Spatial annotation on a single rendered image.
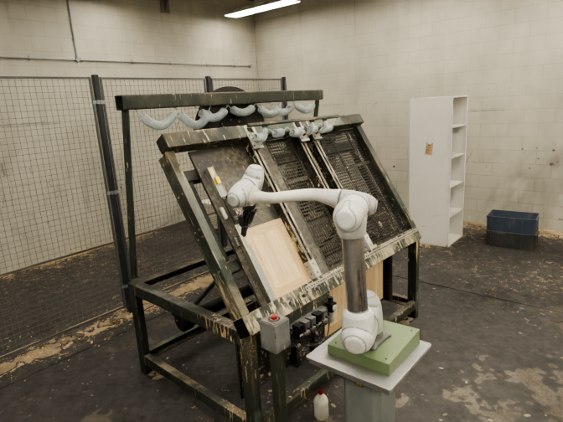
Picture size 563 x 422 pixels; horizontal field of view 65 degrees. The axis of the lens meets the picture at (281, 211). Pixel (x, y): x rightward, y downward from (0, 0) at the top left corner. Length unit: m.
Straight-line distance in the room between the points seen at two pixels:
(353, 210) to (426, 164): 4.57
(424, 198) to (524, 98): 2.10
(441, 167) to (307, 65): 3.88
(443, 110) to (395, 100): 1.95
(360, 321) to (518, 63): 5.87
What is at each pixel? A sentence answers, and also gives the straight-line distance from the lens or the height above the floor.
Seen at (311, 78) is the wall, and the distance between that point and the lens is 9.05.
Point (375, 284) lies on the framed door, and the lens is 4.16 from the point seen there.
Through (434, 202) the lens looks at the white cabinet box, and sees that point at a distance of 6.49.
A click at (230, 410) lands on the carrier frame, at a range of 3.13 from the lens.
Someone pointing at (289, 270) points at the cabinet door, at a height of 0.99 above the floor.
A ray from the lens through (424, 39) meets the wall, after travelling 7.96.
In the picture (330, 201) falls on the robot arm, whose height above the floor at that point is 1.60.
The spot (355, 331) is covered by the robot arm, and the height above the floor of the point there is 1.03.
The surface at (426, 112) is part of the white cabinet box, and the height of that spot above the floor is 1.86.
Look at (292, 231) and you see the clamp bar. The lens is 3.05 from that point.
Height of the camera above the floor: 2.08
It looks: 14 degrees down
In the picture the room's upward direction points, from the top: 3 degrees counter-clockwise
